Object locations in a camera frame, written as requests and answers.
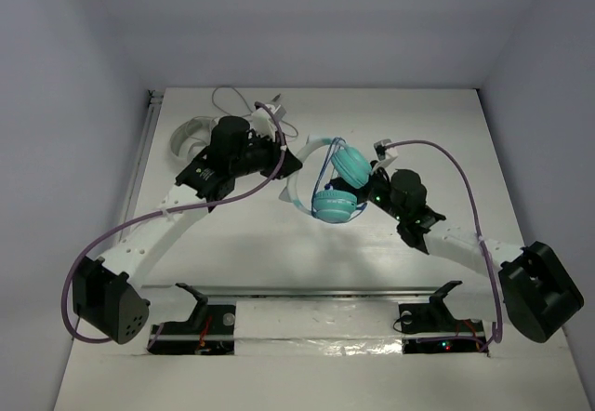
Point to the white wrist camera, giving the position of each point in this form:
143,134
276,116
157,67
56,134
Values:
265,119
386,154

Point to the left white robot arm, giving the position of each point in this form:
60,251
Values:
102,286

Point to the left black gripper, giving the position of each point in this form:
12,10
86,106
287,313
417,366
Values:
277,163

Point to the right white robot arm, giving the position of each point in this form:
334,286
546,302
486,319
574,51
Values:
530,288

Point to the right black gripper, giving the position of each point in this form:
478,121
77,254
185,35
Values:
378,172

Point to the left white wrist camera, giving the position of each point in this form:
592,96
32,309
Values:
265,119

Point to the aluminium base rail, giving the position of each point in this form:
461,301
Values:
423,322

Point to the teal over-ear headphones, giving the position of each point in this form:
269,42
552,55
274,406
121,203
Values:
343,173

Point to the white over-ear headphones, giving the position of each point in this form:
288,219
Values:
190,138

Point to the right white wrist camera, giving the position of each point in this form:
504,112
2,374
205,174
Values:
386,154

